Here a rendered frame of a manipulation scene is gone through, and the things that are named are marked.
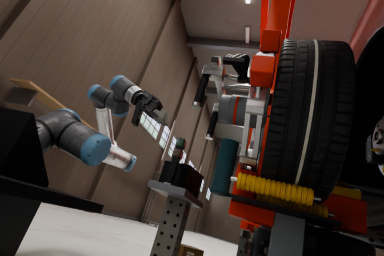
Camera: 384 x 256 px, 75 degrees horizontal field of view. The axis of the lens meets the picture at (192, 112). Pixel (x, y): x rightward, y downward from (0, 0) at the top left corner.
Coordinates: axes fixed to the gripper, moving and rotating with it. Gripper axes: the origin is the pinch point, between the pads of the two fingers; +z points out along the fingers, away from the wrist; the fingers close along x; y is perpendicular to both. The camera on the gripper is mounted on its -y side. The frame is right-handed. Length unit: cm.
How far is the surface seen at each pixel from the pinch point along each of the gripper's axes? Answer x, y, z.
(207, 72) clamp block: -13.8, 26.4, 5.0
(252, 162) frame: -8.1, 8.0, 40.7
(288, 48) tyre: -28, 44, 29
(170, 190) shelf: 4.6, -19.1, 20.6
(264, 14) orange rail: 180, 257, -93
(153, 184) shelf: 5.2, -22.1, 13.1
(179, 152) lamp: 4.4, -4.5, 12.6
